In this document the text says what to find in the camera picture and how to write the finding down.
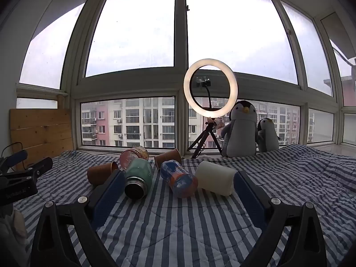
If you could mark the blue striped blanket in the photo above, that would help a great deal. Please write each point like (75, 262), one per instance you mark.
(180, 228)

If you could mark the pink printed cup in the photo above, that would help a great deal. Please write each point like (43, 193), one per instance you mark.
(133, 157)

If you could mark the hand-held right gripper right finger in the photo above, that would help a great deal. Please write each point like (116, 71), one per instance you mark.
(249, 200)

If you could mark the blue and orange printed cup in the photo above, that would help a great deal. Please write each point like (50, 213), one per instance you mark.
(178, 178)

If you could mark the small grey penguin plush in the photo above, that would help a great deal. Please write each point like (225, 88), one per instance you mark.
(268, 136)

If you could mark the large grey penguin plush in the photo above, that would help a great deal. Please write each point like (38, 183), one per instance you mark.
(242, 133)

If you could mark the wooden board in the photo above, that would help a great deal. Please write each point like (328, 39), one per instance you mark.
(39, 133)

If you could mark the white plastic cup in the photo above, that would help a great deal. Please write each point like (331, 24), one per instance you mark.
(214, 178)

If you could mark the brown paper cup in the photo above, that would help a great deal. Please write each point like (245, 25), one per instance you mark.
(167, 158)
(101, 172)

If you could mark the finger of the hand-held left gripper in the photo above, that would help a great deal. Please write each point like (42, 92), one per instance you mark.
(17, 157)
(41, 164)

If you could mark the green steel thermos cup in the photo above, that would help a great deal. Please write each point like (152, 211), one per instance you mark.
(139, 176)

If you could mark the black tripod stand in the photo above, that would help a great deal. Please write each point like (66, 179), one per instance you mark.
(209, 133)

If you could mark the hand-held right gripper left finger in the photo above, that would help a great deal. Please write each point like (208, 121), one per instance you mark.
(107, 200)

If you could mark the phone holder clamp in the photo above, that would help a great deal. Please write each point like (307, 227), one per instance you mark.
(204, 83)

